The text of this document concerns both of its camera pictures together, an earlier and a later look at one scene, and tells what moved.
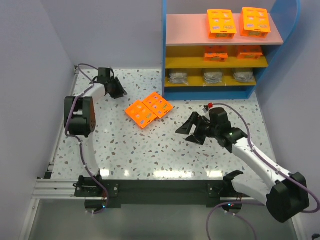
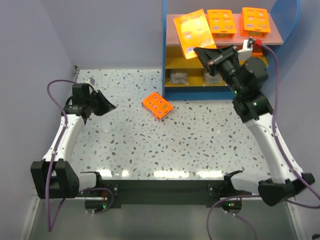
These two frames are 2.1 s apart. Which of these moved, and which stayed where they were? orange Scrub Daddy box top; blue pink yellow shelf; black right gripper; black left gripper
Moved: black right gripper; black left gripper
Stayed: orange Scrub Daddy box top; blue pink yellow shelf
